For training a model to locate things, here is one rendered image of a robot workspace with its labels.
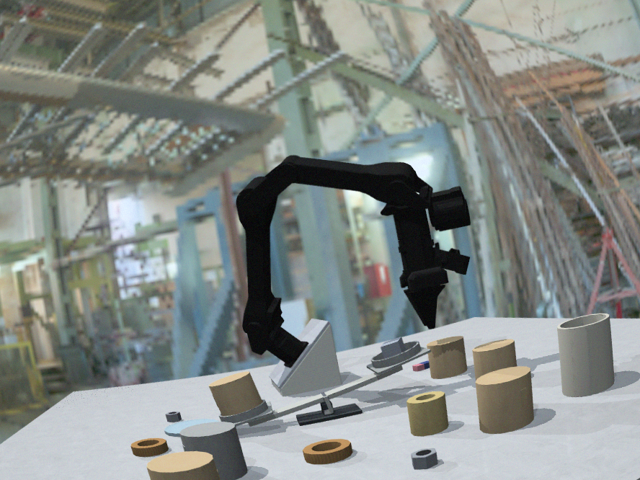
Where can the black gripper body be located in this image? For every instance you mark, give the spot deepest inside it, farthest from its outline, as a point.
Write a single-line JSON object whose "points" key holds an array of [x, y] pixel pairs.
{"points": [[418, 257]]}

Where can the grey hex nut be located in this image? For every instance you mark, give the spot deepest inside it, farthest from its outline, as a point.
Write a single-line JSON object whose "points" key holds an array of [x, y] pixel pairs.
{"points": [[424, 458], [173, 416]]}

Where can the grey balance beam with round pans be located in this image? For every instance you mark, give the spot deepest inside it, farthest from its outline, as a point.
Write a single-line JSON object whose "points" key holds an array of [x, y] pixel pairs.
{"points": [[381, 367]]}

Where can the light blue round disc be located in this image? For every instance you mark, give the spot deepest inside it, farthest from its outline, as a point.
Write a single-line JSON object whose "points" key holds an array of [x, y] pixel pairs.
{"points": [[174, 429]]}

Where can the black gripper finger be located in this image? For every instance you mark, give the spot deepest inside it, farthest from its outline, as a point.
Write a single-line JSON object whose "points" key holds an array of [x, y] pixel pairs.
{"points": [[426, 302], [413, 305]]}

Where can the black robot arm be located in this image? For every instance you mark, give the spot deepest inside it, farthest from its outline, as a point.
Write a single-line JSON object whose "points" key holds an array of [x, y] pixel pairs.
{"points": [[394, 183]]}

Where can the pink eraser with blue sleeve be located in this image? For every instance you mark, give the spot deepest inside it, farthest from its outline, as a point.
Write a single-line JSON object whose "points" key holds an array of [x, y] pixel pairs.
{"points": [[421, 366]]}

